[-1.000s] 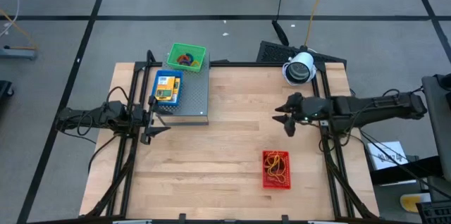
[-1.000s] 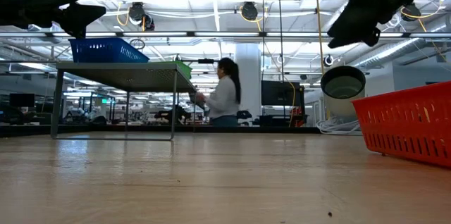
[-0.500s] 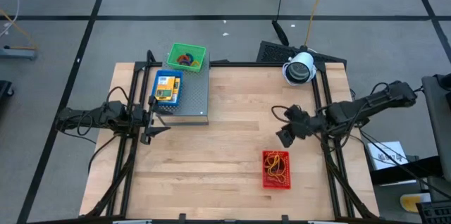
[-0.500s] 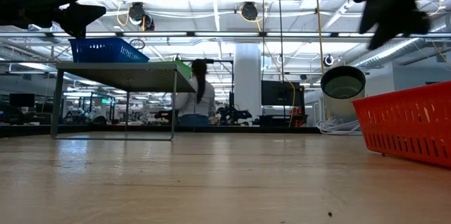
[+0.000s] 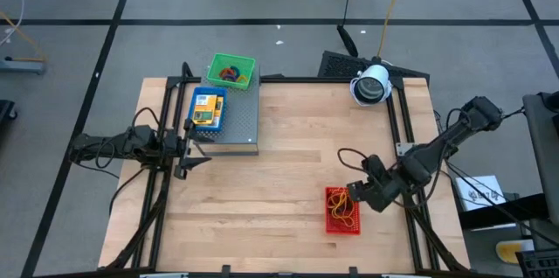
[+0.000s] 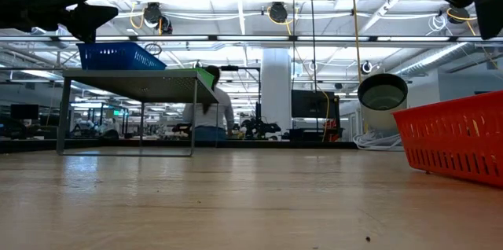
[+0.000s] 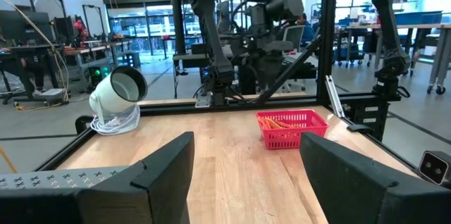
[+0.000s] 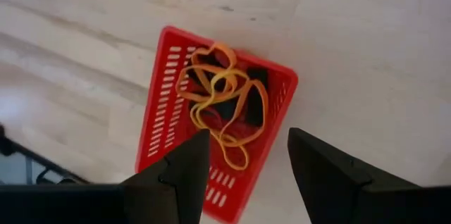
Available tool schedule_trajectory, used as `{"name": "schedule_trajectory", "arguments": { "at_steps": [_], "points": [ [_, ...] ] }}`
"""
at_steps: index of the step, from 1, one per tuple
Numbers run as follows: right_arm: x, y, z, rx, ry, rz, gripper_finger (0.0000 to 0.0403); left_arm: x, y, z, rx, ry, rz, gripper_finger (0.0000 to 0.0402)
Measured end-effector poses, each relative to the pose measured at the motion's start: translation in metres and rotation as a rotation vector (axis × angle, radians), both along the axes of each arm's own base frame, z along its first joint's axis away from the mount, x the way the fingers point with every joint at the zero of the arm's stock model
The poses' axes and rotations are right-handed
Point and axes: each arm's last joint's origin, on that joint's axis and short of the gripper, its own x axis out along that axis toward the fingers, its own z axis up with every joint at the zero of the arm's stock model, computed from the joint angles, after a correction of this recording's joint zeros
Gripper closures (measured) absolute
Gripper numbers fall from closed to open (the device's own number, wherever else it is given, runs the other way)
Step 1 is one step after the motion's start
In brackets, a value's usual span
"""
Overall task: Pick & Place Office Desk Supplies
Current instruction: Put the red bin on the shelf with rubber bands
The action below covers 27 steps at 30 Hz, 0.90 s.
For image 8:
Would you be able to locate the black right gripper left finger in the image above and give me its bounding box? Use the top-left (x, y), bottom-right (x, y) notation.
top-left (121, 128), bottom-right (211, 224)

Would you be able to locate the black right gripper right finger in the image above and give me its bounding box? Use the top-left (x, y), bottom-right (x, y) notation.
top-left (287, 127), bottom-right (420, 224)

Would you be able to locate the red rubber band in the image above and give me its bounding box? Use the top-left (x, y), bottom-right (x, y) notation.
top-left (199, 49), bottom-right (262, 168)

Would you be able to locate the orange rubber band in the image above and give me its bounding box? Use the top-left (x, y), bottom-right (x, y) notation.
top-left (211, 78), bottom-right (270, 171)
top-left (175, 42), bottom-right (238, 103)

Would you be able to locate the yellow rubber band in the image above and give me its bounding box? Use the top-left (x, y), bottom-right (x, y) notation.
top-left (189, 70), bottom-right (252, 130)

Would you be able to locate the red plastic basket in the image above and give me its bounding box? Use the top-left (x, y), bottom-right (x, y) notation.
top-left (135, 25), bottom-right (299, 224)

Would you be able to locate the dark rubber band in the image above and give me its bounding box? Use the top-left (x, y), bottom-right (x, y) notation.
top-left (185, 62), bottom-right (269, 128)

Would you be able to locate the black aluminium table frame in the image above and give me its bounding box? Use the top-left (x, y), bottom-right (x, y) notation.
top-left (0, 124), bottom-right (89, 186)

